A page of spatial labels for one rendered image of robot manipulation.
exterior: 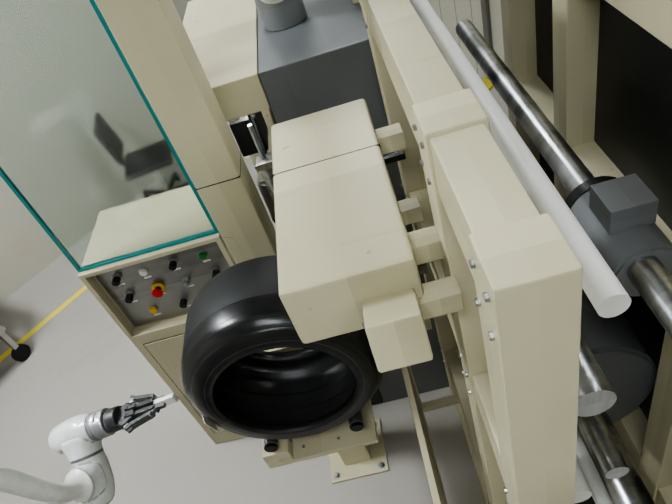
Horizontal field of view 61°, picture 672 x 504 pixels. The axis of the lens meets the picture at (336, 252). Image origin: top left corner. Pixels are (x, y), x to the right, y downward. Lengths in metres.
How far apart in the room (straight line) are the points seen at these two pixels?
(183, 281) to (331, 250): 1.32
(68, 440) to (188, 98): 1.13
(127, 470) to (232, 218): 1.96
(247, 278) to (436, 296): 0.65
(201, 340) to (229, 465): 1.59
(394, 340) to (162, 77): 0.85
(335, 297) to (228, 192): 0.69
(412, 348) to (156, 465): 2.42
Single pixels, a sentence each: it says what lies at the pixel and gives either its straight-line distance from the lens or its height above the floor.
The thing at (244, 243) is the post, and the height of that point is 1.43.
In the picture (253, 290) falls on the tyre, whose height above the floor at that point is 1.47.
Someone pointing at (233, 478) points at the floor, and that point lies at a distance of 3.03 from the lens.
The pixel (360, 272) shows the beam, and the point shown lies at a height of 1.78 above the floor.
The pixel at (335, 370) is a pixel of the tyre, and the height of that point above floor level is 0.93.
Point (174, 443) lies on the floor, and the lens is 3.29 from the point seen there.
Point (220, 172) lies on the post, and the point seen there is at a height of 1.69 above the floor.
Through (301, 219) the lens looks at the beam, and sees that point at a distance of 1.15.
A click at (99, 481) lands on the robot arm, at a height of 1.01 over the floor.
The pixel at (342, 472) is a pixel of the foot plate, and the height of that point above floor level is 0.01.
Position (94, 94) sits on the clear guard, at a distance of 1.89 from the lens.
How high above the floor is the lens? 2.48
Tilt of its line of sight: 41 degrees down
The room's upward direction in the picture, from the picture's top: 20 degrees counter-clockwise
